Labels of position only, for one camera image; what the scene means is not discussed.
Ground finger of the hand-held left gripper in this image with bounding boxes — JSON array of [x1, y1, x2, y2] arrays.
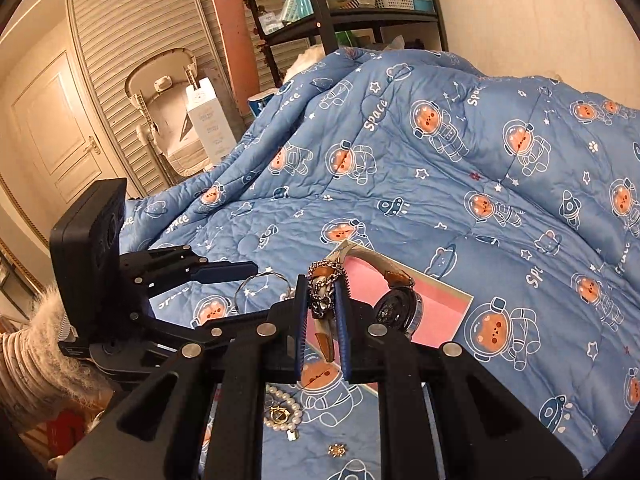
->
[[119, 244, 260, 292], [144, 304, 282, 350]]

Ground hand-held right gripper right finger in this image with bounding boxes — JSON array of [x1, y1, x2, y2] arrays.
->
[[334, 276, 586, 480]]

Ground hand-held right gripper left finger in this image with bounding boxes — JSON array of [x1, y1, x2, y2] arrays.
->
[[55, 274, 309, 480]]

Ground silver chain horn pendant necklace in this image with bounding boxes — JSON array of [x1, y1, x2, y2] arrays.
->
[[307, 259, 347, 364]]

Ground pearl bracelet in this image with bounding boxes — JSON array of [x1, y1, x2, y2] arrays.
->
[[264, 385, 305, 442]]

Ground pink jewelry box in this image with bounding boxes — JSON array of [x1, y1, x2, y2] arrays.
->
[[307, 239, 474, 361]]

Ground person's left forearm furry sleeve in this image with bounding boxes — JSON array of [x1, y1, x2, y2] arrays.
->
[[0, 282, 113, 433]]

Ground white panelled door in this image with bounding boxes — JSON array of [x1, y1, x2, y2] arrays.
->
[[9, 50, 107, 207]]

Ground tall white carton box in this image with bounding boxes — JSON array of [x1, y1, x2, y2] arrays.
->
[[185, 77, 239, 167]]

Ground white baby high chair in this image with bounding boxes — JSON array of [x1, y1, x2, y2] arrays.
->
[[123, 47, 222, 179]]

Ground blue astronaut bear printed blanket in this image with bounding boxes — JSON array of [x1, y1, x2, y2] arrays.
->
[[120, 47, 640, 480]]

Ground small blue box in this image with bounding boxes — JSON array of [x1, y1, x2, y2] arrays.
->
[[248, 89, 279, 117]]

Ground red item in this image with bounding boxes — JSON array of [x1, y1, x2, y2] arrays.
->
[[30, 409, 102, 462]]

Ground white fluffy item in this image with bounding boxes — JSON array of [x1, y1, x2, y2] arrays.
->
[[287, 45, 327, 82]]

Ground pink column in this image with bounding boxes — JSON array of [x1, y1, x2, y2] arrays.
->
[[200, 0, 264, 107]]

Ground louvered closet door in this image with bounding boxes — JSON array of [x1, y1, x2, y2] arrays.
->
[[66, 0, 262, 197]]

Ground teal packets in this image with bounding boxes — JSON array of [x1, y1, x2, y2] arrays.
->
[[279, 0, 317, 24]]

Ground black shelf rack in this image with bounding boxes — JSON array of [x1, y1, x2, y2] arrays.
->
[[239, 0, 449, 87]]

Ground white strap wrist watch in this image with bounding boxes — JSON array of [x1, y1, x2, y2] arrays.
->
[[336, 246, 425, 343]]

